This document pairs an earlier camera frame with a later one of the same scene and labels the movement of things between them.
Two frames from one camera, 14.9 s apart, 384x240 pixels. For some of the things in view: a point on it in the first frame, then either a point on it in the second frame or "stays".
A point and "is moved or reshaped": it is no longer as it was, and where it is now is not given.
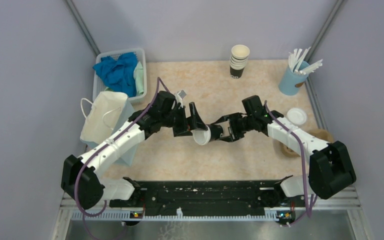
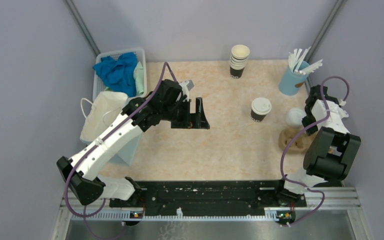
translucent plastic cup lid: (202, 136) is moved or reshaped
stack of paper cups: (239, 53) stays
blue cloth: (118, 75) stays
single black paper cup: (216, 130) is moved or reshaped
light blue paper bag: (107, 112) stays
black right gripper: (234, 134) to (311, 131)
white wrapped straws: (294, 60) stays
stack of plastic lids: (296, 116) stays
